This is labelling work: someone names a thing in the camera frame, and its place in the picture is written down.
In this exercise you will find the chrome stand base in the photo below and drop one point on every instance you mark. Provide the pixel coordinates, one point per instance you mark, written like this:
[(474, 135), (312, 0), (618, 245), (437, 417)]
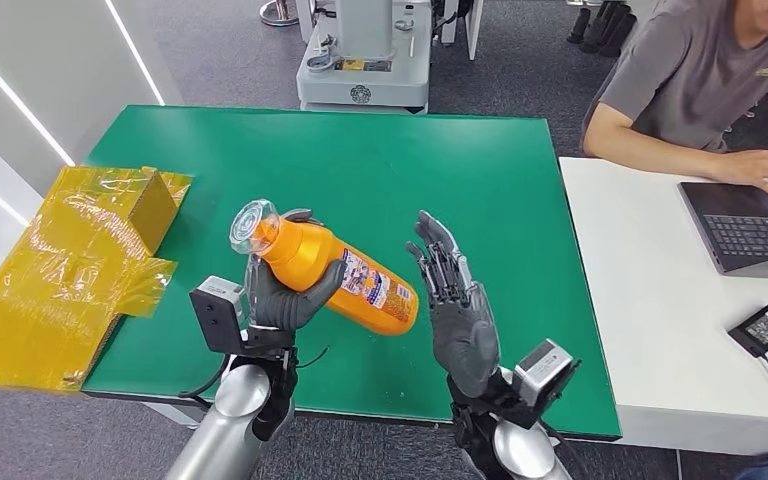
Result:
[(279, 13)]

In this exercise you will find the person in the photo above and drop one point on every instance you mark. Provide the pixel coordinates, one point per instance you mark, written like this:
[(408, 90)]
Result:
[(682, 73)]

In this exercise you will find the black chair legs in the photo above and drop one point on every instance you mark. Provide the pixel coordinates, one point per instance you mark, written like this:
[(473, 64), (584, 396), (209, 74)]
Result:
[(601, 28)]

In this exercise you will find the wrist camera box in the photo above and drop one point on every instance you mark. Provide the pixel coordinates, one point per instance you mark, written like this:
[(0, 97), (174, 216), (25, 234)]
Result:
[(543, 371), (215, 314)]

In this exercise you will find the dark grey laptop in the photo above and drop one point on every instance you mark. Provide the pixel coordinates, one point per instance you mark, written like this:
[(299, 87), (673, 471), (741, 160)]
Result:
[(748, 232)]

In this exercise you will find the person's right hand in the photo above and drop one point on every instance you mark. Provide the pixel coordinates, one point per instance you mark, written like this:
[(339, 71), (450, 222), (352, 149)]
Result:
[(762, 171)]

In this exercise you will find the white table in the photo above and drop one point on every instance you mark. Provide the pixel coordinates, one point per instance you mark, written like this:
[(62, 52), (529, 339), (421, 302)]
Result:
[(649, 265)]

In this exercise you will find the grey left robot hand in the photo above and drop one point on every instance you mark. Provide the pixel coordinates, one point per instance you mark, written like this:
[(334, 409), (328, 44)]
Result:
[(278, 305)]

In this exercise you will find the orange plastic bottle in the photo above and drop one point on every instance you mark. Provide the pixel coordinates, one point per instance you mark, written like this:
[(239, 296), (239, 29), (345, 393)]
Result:
[(331, 268)]

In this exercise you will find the yellow taped cardboard box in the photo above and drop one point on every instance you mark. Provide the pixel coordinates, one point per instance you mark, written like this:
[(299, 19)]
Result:
[(59, 265)]

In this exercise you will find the green topped table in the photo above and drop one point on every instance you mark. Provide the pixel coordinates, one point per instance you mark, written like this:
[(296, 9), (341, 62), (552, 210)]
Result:
[(384, 172)]

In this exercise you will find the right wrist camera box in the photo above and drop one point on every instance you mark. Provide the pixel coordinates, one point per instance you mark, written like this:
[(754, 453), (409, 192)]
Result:
[(543, 371)]

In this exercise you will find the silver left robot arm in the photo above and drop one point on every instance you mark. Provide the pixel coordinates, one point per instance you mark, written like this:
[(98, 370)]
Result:
[(235, 417)]

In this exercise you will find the black power adapter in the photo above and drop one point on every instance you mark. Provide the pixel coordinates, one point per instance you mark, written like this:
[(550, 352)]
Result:
[(765, 328)]

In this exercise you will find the white desk legs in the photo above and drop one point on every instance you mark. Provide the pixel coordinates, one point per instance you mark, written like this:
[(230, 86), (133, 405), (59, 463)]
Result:
[(471, 25)]

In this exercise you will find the grey machine base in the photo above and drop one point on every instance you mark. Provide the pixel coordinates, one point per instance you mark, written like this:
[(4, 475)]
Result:
[(364, 76)]

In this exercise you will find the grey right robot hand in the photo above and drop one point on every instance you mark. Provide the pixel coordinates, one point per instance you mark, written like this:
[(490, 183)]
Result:
[(463, 331)]

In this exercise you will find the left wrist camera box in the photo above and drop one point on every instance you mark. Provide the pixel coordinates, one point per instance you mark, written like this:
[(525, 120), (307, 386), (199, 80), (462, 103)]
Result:
[(215, 314)]

